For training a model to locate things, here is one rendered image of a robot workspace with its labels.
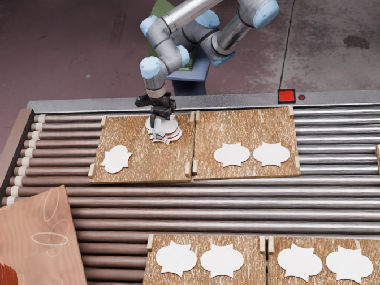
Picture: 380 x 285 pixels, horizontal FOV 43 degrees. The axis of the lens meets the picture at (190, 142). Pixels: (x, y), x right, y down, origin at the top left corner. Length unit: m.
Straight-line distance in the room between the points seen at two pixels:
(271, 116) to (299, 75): 1.57
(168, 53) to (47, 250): 0.82
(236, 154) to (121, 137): 0.51
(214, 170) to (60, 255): 0.65
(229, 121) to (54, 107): 0.84
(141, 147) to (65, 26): 2.63
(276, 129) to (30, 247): 1.04
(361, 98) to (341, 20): 1.98
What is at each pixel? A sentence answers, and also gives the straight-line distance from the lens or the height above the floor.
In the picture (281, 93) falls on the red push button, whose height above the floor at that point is 0.93.
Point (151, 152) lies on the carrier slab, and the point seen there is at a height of 0.94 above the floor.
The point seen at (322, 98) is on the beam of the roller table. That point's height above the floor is 0.92.
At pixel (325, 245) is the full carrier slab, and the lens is 1.73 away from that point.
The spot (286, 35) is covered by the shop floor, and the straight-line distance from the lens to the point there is 3.95.
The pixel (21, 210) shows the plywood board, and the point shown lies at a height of 1.04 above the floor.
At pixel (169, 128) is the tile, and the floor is 0.97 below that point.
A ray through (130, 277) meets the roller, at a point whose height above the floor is 0.92.
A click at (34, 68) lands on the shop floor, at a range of 4.19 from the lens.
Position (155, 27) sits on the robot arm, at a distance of 1.85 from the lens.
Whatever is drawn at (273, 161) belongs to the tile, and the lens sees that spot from 1.90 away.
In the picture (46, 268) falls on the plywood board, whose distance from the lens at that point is 1.72.
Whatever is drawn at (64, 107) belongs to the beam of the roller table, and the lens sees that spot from 2.35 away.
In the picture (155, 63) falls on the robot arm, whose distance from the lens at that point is 1.78.
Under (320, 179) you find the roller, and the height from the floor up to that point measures 0.92.
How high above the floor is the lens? 2.46
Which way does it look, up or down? 50 degrees down
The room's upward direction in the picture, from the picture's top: 12 degrees counter-clockwise
